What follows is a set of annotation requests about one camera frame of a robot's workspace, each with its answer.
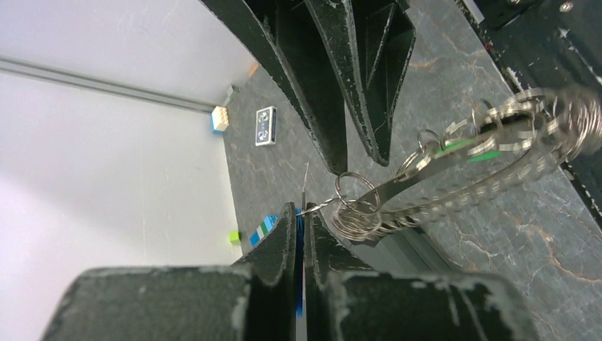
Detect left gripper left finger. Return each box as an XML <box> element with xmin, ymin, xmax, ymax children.
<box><xmin>43</xmin><ymin>202</ymin><xmax>297</xmax><ymax>340</ymax></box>

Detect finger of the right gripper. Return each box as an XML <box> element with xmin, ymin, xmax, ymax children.
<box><xmin>203</xmin><ymin>0</ymin><xmax>348</xmax><ymax>175</ymax></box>
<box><xmin>306</xmin><ymin>0</ymin><xmax>416</xmax><ymax>166</ymax></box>

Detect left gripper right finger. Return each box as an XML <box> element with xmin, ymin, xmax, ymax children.
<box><xmin>304</xmin><ymin>203</ymin><xmax>539</xmax><ymax>340</ymax></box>

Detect blue key tag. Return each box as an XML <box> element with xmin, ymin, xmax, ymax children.
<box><xmin>295</xmin><ymin>207</ymin><xmax>305</xmax><ymax>318</ymax></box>

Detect green key tag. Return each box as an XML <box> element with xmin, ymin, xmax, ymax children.
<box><xmin>435</xmin><ymin>138</ymin><xmax>501</xmax><ymax>162</ymax></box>

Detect metal disc keyring with rings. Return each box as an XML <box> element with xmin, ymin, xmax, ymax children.
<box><xmin>327</xmin><ymin>85</ymin><xmax>601</xmax><ymax>244</ymax></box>

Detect orange wooden block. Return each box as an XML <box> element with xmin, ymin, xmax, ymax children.
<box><xmin>248</xmin><ymin>63</ymin><xmax>260</xmax><ymax>77</ymax></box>

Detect green small cube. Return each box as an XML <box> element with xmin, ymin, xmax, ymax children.
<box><xmin>229</xmin><ymin>231</ymin><xmax>241</xmax><ymax>245</ymax></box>

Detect grey brick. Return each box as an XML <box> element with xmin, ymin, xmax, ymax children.
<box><xmin>222</xmin><ymin>85</ymin><xmax>239</xmax><ymax>107</ymax></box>

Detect blue green stacked bricks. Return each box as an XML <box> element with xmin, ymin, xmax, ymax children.
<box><xmin>249</xmin><ymin>215</ymin><xmax>278</xmax><ymax>247</ymax></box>

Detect dark grey hard case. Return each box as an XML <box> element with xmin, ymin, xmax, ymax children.
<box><xmin>340</xmin><ymin>227</ymin><xmax>462</xmax><ymax>274</ymax></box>

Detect blue playing card box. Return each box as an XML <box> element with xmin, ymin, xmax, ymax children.
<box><xmin>255</xmin><ymin>106</ymin><xmax>277</xmax><ymax>146</ymax></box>

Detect white blue brick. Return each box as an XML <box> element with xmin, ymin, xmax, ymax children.
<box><xmin>211</xmin><ymin>106</ymin><xmax>229</xmax><ymax>133</ymax></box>

